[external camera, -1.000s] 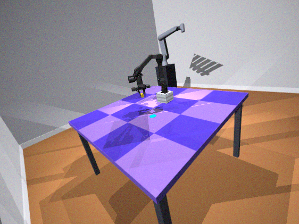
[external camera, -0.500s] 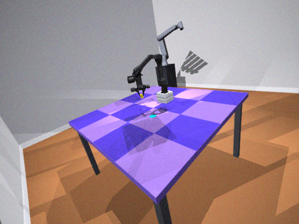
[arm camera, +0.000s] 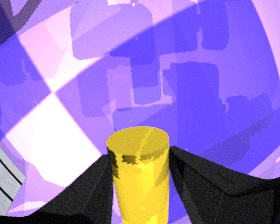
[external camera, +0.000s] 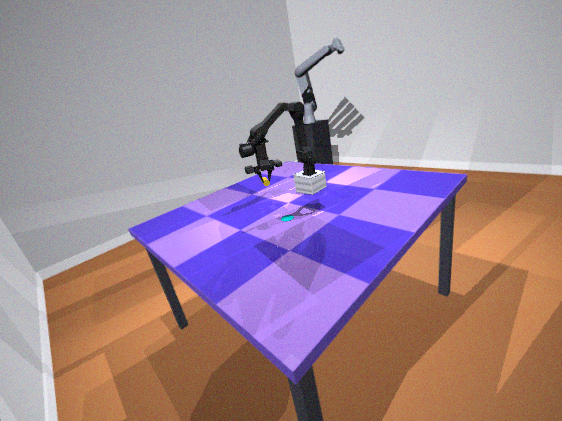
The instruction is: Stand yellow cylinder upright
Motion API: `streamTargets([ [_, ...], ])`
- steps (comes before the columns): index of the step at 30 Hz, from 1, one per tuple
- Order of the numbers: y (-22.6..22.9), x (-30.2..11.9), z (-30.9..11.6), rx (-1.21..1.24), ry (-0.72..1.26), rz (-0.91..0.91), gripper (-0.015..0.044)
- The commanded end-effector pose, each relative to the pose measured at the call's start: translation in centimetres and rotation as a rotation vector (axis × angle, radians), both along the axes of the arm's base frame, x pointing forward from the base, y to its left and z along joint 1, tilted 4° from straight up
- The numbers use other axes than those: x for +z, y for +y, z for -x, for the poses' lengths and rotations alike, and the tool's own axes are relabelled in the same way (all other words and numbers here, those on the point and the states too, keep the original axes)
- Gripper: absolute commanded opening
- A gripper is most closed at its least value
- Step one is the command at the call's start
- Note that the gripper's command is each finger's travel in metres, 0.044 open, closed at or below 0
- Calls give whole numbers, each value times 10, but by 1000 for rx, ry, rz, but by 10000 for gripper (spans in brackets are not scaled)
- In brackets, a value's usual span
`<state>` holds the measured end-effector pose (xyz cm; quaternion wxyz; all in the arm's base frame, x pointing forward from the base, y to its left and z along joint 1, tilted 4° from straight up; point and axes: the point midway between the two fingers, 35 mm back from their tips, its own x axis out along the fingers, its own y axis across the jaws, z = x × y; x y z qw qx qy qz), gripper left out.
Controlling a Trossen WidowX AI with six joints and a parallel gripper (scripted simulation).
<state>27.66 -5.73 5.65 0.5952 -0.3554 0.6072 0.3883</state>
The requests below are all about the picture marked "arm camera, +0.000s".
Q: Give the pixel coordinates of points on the yellow cylinder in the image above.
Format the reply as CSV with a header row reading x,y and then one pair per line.
x,y
140,172

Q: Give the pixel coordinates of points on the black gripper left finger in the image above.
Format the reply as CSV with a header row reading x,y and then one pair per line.
x,y
87,200

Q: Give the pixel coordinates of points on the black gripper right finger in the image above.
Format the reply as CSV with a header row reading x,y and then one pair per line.
x,y
213,194

